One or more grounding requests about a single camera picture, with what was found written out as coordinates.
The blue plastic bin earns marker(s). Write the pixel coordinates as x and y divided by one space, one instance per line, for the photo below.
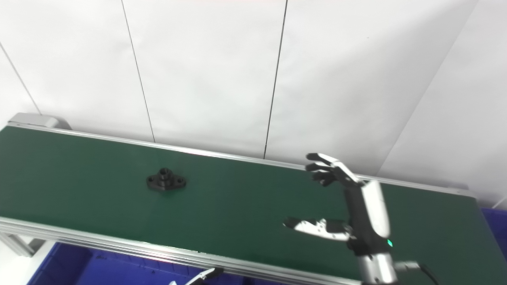
497 225
99 265

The green conveyor belt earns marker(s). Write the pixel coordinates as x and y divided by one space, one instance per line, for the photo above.
119 242
237 206

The thin white rod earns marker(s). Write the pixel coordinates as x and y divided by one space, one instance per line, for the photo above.
502 202

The aluminium conveyor leg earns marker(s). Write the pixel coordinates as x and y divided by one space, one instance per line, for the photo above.
20 243

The black flange part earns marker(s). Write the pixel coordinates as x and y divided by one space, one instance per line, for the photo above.
166 181

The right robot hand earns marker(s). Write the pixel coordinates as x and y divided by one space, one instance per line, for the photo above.
366 213

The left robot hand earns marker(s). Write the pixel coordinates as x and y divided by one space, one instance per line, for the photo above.
204 276

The grey conveyor end cover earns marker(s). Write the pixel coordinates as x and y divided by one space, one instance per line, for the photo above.
37 120

